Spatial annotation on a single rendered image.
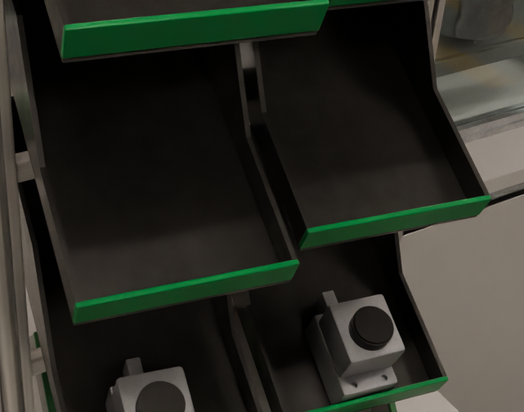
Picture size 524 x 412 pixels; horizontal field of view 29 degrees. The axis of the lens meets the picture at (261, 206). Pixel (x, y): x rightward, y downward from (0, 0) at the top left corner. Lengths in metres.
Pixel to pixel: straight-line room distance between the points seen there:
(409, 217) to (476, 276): 1.17
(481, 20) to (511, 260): 0.46
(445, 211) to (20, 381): 0.31
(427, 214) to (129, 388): 0.22
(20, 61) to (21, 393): 0.25
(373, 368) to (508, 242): 1.11
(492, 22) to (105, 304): 1.18
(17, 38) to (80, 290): 0.15
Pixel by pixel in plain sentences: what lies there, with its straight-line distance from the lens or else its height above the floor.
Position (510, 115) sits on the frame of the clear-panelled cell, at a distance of 1.83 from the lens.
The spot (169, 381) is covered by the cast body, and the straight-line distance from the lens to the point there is 0.66.
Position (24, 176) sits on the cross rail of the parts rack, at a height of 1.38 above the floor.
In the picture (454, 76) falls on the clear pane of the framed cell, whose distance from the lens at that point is 1.69.
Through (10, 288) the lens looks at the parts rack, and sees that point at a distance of 0.68.
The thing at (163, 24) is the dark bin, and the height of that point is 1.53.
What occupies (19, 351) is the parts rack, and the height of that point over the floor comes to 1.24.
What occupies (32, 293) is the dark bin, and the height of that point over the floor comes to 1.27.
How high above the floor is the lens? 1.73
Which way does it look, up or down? 34 degrees down
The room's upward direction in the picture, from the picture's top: 5 degrees clockwise
